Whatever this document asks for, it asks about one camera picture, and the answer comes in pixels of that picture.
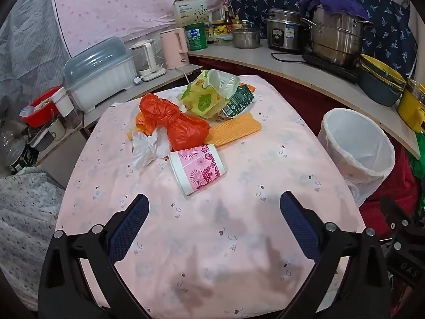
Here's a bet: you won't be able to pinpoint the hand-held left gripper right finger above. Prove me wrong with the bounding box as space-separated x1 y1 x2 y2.
275 191 392 319

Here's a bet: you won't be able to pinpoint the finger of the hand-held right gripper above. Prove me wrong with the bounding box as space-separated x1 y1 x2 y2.
379 195 415 240

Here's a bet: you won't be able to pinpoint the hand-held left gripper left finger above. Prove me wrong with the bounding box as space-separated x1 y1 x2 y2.
37 194 150 319

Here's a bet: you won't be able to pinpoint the white lined trash bin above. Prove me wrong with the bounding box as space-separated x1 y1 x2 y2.
317 108 396 207

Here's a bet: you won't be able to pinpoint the white tissue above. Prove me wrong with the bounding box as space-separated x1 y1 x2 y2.
132 129 171 167

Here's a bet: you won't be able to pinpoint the pink flowered paper cup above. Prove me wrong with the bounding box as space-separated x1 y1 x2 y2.
169 144 228 196

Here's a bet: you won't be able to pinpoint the orange plastic bag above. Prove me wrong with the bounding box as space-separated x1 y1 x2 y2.
139 94 210 152

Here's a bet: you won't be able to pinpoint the orange waffle cloth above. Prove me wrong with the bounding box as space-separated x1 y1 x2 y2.
206 112 262 147

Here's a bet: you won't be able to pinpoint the green foil snack packet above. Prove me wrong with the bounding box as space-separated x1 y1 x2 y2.
217 85 255 121

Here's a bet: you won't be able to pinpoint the green plastic bag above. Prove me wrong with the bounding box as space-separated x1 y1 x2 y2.
408 151 425 210

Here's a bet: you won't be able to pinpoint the pink printed tablecloth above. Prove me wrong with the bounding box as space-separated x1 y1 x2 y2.
55 75 366 319

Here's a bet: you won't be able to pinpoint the grey floral cloth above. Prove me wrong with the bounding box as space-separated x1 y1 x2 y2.
0 165 69 311

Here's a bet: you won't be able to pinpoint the yellow electric pot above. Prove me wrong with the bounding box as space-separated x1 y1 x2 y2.
397 77 425 134

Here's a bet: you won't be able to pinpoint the stacked blue yellow basins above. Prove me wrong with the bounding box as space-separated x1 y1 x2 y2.
357 53 407 107

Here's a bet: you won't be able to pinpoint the glass jar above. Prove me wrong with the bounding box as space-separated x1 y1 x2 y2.
0 129 39 175

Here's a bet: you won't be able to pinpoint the dark red cloth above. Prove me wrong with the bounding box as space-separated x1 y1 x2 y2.
189 56 422 240

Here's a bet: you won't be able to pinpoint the white plastic holder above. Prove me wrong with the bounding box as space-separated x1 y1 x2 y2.
54 88 76 117

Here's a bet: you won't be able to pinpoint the wooden side shelf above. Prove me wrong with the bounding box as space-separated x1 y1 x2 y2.
82 62 204 131

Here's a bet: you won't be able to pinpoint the red plastic container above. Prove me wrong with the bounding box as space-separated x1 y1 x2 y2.
19 86 64 129

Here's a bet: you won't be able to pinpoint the white box with clear lid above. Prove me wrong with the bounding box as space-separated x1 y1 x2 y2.
63 36 137 114

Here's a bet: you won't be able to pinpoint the grey wooden counter board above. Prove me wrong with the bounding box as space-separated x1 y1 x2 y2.
187 37 422 160

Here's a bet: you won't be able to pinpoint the black induction cooktop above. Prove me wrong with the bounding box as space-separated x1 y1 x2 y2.
301 52 362 84

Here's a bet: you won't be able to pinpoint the glass kettle with white base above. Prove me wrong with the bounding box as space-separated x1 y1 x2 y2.
129 39 167 82

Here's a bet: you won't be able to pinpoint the pink electric kettle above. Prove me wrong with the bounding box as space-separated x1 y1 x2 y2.
160 27 190 70

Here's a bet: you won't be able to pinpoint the large steel steamer pot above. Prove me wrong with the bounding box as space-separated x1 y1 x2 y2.
300 5 374 68

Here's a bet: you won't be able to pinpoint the small steel pot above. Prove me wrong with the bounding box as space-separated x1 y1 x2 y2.
231 26 262 49

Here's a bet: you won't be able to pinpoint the steel rice cooker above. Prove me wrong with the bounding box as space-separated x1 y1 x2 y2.
266 7 312 53

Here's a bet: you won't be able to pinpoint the green tin can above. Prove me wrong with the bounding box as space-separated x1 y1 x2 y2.
185 23 208 51

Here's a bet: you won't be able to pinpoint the yellow label jar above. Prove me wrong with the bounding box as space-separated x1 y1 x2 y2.
212 20 230 38

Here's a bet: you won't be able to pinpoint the brown sauce bottle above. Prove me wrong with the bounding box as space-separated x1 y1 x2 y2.
223 6 233 34

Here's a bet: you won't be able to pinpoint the pink dotted curtain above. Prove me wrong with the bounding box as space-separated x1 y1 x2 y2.
49 0 230 64

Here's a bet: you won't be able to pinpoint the purple towel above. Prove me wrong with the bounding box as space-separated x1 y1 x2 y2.
297 0 371 21

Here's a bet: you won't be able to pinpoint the beige cardboard box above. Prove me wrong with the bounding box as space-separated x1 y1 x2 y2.
172 0 210 29

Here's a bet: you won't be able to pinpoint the black power cable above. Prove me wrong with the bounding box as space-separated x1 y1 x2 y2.
270 51 310 64

